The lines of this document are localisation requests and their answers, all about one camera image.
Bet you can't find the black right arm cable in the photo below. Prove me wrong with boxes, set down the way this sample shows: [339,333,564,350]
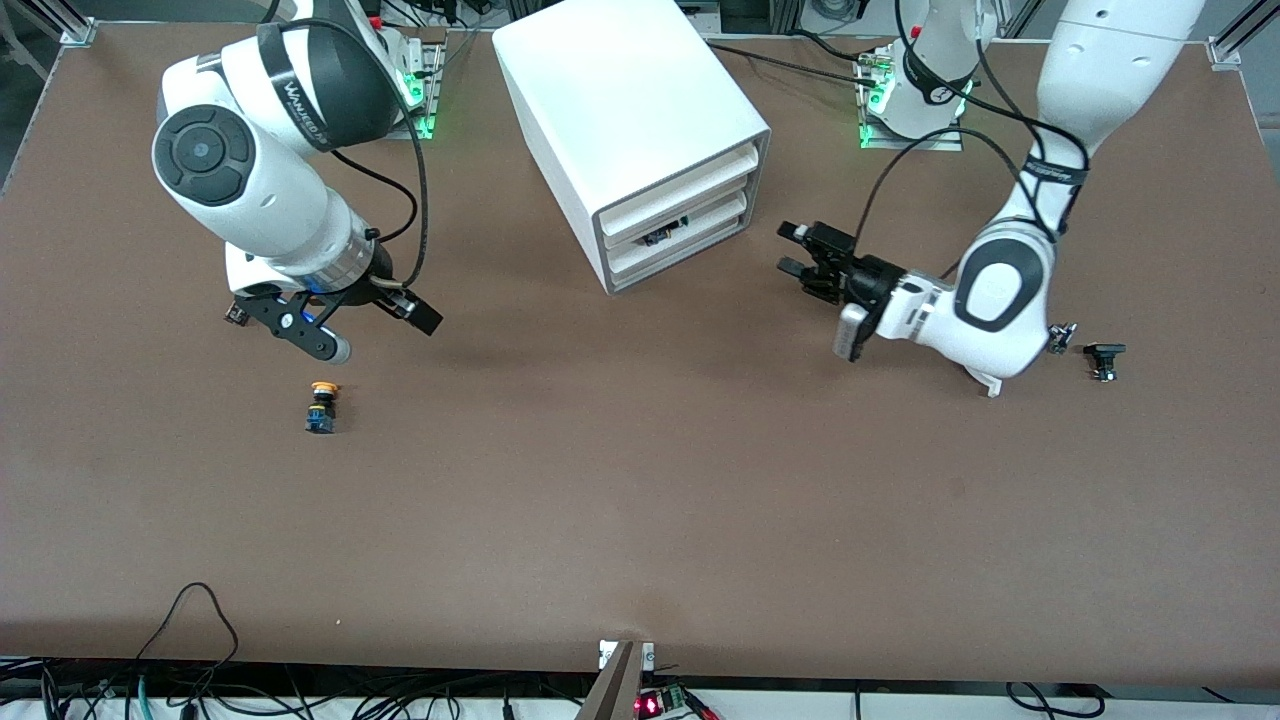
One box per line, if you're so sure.
[255,15,431,301]

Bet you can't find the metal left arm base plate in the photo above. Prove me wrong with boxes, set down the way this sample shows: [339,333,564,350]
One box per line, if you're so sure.
[855,45,963,153]

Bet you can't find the aluminium corner profile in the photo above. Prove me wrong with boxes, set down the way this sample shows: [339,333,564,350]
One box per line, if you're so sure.
[1205,0,1280,69]
[20,0,98,46]

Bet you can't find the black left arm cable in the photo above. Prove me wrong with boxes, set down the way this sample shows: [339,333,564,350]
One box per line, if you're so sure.
[855,0,1093,256]

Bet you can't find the black flat-topped component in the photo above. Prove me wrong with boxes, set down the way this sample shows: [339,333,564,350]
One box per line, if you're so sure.
[1083,342,1128,383]

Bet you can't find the long black table cable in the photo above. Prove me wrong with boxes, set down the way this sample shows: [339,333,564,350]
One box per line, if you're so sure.
[703,40,886,76]

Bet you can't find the coiled black cable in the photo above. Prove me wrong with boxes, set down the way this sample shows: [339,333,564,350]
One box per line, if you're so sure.
[1005,682,1106,719]

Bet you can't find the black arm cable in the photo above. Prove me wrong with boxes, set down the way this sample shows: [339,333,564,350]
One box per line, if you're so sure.
[855,0,1093,256]
[255,15,431,301]

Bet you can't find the white cabinet drawer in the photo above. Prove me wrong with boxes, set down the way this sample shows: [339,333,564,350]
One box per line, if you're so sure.
[597,140,763,241]
[605,208,751,293]
[601,178,756,267]

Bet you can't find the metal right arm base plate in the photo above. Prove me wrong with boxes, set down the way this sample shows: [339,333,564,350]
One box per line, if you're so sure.
[395,38,448,139]

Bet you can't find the looped thin black cable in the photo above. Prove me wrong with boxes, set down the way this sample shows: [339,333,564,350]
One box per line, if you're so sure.
[133,582,241,701]

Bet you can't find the circuit board with red light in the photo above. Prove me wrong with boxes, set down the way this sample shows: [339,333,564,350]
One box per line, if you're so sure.
[635,683,693,719]

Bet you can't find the white drawer cabinet shell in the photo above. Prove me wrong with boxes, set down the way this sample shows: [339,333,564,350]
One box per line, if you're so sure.
[492,0,772,295]

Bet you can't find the yellow-capped push button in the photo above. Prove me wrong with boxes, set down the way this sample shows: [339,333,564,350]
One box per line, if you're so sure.
[305,381,341,435]

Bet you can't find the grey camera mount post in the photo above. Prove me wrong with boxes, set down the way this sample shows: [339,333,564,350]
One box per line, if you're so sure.
[575,640,646,720]

